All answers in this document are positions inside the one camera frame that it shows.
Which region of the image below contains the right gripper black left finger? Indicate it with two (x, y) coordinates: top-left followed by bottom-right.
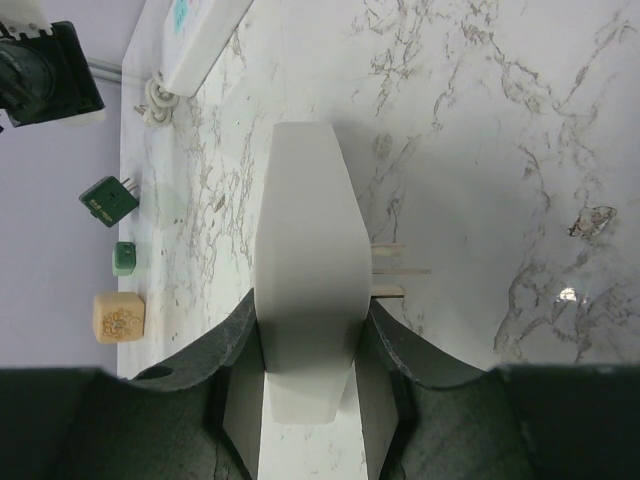
(1, 294), (263, 479)

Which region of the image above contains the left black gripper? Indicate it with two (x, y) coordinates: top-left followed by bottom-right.
(1, 19), (106, 128)

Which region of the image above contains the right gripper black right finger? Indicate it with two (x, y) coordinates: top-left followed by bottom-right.
(369, 302), (639, 479)

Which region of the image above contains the tan wooden cube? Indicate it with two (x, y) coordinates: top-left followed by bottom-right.
(92, 292), (146, 344)

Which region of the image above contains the dark green cube plug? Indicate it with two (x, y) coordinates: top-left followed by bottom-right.
(79, 176), (139, 228)

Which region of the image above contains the white power strip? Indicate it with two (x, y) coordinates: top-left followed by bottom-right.
(160, 0), (252, 97)

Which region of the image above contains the light green cube plug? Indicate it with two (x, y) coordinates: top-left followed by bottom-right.
(112, 241), (137, 277)

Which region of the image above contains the aluminium frame rail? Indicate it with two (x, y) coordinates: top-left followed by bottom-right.
(87, 57), (122, 84)

